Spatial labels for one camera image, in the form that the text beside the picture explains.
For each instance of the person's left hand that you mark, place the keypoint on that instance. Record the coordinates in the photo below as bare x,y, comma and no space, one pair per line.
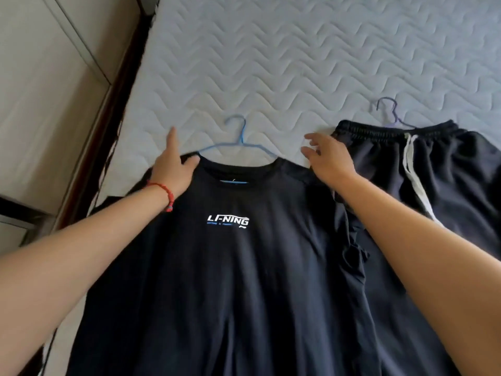
172,172

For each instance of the dark wooden bed frame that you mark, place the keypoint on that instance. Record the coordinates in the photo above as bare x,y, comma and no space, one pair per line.
100,152

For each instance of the beige wardrobe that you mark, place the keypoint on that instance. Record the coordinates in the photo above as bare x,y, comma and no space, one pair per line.
51,101

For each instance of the person's right forearm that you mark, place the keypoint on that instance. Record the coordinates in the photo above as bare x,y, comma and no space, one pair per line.
422,254

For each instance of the person's left forearm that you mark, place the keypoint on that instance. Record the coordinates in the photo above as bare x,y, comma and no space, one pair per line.
74,254

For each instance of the white quilted mattress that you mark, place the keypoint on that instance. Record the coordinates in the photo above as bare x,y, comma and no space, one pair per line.
313,62

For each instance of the person's right thumb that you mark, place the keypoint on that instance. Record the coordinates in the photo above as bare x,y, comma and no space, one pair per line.
309,152

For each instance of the person's left thumb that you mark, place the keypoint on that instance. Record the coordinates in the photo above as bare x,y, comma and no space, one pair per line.
191,163

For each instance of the black printed t-shirt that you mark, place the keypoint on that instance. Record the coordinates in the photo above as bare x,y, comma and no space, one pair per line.
235,278

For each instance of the person's right hand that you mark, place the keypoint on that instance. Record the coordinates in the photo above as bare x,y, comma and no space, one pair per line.
332,160

